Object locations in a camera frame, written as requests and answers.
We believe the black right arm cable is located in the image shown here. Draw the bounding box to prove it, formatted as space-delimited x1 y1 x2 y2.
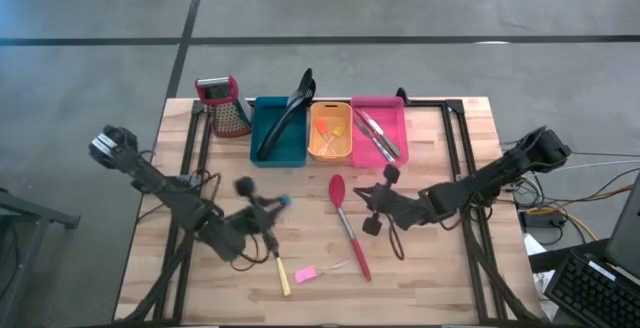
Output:
386 216 407 262

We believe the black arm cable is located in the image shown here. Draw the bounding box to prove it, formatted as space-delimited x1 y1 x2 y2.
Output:
228 232 276 273
386 216 407 262

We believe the dark grey laptop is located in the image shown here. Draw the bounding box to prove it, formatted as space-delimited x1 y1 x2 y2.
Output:
602 171 640 280

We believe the orange spatula clear handle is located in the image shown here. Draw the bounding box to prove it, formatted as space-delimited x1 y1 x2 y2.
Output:
314 117 337 155

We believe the yellow-handled knife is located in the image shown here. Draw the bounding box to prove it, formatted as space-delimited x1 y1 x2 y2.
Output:
269 237 293 298

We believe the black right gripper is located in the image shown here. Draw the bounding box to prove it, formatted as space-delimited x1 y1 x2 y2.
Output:
352 163 403 238

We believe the teal plastic bin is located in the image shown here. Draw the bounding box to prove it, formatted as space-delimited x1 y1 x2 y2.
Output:
248 95 309 168

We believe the steel box grater red handle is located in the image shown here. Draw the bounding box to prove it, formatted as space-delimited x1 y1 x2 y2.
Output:
193 75 253 138

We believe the pink plastic bin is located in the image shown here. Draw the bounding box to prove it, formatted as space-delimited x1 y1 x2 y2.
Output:
349 95 410 169

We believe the black computer keyboard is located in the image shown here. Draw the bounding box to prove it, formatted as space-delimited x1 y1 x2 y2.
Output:
543 252 640 328

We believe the black power box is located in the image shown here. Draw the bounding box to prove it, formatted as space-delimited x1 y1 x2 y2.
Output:
519 210 566 233

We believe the orange plastic bin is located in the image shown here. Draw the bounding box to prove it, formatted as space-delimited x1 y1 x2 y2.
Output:
306 100 354 163

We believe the yellow spatula clear handle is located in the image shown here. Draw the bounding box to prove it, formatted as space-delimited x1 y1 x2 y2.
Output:
318 121 348 156

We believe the red spoon steel neck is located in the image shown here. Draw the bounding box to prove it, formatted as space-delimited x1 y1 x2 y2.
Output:
328 173 373 283

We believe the grey-blue silicone spoon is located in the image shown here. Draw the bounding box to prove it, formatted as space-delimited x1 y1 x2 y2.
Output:
262 78 318 162

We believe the black aluminium rig frame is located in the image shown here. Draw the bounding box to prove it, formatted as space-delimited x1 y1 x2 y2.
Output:
149 87 544 325

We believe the black plastic spoon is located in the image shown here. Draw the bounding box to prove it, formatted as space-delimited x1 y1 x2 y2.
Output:
256 67 315 163

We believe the pink spatula clear handle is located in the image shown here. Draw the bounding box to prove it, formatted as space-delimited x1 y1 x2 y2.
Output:
294 259 353 285

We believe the white paper sheet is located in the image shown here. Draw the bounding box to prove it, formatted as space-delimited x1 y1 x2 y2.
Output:
522 232 557 319

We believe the green-handled knife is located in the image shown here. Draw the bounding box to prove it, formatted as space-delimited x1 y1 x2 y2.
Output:
359 109 402 159

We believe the grey side table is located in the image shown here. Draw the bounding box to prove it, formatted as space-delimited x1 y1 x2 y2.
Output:
0 185 81 328

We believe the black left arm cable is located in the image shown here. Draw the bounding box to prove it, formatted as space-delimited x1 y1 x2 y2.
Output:
228 232 276 273

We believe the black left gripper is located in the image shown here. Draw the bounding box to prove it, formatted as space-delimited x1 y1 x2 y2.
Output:
233 175 288 250

